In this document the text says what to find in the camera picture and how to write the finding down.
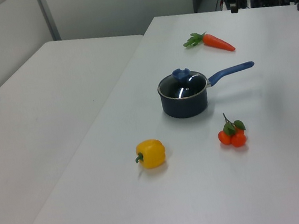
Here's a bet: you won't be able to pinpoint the glass lid with blue knob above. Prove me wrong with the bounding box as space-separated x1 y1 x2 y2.
155 64 211 103

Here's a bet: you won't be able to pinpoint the orange toy carrot green leaves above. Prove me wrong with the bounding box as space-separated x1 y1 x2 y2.
181 27 237 60

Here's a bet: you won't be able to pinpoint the toy tangerine bunch with leaves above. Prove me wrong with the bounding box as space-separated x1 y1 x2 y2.
214 110 249 152

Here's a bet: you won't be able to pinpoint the yellow toy bell pepper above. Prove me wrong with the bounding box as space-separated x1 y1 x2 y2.
132 136 169 172

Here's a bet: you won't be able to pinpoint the dark blue saucepan blue handle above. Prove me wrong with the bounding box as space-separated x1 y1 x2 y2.
155 60 262 122

